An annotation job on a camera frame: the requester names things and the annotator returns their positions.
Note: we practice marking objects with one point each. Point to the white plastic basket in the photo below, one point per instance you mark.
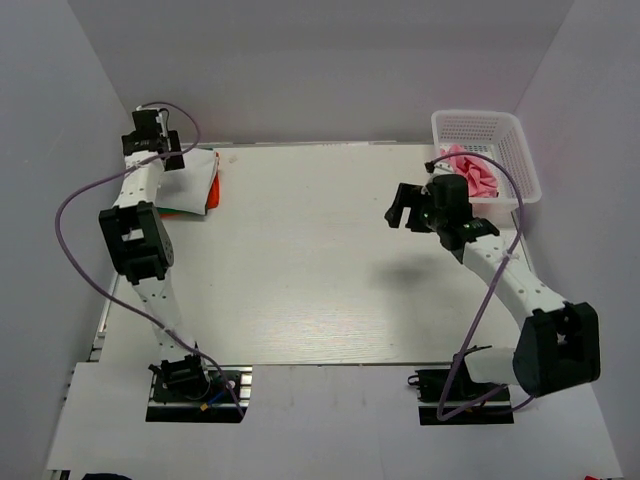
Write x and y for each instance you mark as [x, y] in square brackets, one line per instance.
[498, 136]

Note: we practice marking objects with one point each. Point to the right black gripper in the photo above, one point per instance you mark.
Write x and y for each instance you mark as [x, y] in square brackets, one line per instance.
[408, 196]

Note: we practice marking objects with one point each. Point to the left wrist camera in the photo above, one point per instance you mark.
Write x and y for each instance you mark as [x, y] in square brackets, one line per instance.
[148, 122]

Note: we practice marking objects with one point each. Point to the pink t shirt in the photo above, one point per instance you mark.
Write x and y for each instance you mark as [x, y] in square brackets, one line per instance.
[482, 183]

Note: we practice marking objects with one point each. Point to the folded green t shirt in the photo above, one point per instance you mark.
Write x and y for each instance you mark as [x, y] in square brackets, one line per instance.
[166, 212]

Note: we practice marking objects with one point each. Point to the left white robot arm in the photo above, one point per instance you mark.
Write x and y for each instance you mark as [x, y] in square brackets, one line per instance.
[142, 252]

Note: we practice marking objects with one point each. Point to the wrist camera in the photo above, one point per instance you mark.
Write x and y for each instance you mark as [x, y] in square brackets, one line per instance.
[451, 199]
[148, 122]

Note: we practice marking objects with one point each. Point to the white t shirt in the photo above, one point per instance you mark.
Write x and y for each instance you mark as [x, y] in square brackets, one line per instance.
[188, 188]

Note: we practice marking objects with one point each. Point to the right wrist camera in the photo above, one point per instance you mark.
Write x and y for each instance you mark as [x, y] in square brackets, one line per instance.
[451, 199]

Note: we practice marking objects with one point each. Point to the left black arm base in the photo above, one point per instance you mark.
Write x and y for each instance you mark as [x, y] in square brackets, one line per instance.
[213, 404]

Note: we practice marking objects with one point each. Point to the folded orange t shirt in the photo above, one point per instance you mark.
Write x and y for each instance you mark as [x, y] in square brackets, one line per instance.
[213, 198]

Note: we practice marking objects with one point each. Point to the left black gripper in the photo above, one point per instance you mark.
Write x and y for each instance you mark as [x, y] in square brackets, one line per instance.
[175, 162]

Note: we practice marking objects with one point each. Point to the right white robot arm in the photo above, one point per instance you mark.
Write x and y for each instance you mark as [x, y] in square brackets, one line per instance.
[558, 347]

